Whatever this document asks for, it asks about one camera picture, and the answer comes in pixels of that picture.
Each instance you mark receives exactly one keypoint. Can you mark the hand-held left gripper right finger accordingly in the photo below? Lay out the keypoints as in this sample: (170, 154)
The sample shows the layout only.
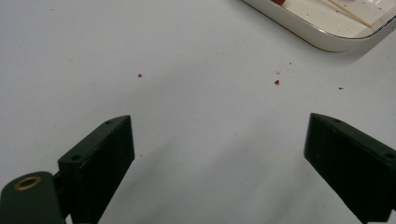
(351, 165)

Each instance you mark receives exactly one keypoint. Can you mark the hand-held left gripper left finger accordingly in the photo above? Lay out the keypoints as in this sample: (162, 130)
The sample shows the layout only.
(96, 161)

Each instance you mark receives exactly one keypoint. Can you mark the white rectangular tray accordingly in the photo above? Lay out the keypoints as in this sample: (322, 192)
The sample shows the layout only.
(314, 26)

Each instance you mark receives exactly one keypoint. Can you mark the thin wooden skewer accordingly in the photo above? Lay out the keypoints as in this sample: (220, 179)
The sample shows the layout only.
(351, 13)

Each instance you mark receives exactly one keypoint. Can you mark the cored red fruit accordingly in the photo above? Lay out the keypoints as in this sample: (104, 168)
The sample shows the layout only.
(279, 2)

